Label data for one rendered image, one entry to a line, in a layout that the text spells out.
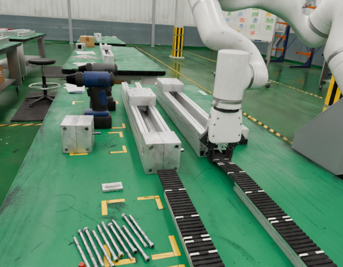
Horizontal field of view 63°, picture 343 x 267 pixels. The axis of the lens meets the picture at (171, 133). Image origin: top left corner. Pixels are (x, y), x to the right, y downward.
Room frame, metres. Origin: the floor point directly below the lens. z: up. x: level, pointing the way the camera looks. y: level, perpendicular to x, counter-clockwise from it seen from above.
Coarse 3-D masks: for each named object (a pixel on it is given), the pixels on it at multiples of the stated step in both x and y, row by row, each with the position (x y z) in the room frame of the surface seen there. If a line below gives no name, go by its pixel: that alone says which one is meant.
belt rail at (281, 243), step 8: (240, 192) 0.62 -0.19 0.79; (248, 200) 0.57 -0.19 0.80; (248, 208) 0.57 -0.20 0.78; (256, 208) 0.54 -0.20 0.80; (256, 216) 0.53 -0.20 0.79; (264, 216) 0.51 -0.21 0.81; (264, 224) 0.50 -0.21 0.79; (272, 232) 0.47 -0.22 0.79; (280, 240) 0.45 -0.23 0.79; (288, 248) 0.42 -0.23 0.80; (288, 256) 0.41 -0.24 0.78; (296, 256) 0.40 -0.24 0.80; (296, 264) 0.39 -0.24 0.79; (304, 264) 0.38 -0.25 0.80
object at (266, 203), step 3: (255, 201) 0.55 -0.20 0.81; (258, 201) 0.55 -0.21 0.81; (261, 201) 0.55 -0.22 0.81; (264, 201) 0.55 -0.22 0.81; (267, 201) 0.55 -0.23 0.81; (270, 201) 0.55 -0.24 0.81; (273, 201) 0.55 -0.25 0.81; (255, 204) 0.54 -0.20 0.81; (258, 204) 0.53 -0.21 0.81; (261, 204) 0.54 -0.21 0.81; (264, 204) 0.54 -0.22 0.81; (267, 204) 0.54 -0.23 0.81; (270, 204) 0.54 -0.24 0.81; (273, 204) 0.54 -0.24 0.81; (276, 204) 0.54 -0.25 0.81
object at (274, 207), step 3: (258, 207) 0.52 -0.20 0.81; (261, 207) 0.53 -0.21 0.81; (264, 207) 0.53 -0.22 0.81; (267, 207) 0.53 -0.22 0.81; (270, 207) 0.53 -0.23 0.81; (273, 207) 0.53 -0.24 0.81; (276, 207) 0.53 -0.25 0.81; (261, 210) 0.51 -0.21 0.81; (264, 210) 0.51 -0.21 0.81; (267, 210) 0.52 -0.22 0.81; (270, 210) 0.52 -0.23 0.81; (273, 210) 0.52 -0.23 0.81; (276, 210) 0.52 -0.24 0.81
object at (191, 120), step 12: (156, 84) 1.57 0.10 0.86; (156, 96) 1.55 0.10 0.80; (168, 96) 1.29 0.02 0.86; (180, 96) 1.34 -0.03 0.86; (168, 108) 1.29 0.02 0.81; (180, 108) 1.10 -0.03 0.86; (192, 108) 1.15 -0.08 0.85; (180, 120) 1.06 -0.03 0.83; (192, 120) 0.95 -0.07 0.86; (204, 120) 1.01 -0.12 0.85; (192, 132) 0.91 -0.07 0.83; (192, 144) 0.90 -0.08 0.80; (216, 144) 0.85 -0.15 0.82; (204, 156) 0.84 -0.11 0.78
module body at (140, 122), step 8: (128, 104) 1.19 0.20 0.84; (128, 112) 1.17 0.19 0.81; (136, 112) 1.01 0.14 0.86; (144, 112) 1.10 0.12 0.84; (152, 112) 1.02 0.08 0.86; (136, 120) 0.92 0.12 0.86; (144, 120) 1.00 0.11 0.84; (152, 120) 1.00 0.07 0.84; (160, 120) 0.93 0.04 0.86; (136, 128) 0.90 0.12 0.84; (144, 128) 0.84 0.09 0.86; (152, 128) 0.92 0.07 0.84; (160, 128) 0.86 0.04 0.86; (168, 128) 0.86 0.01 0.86; (136, 136) 0.90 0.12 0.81; (136, 144) 0.90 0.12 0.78
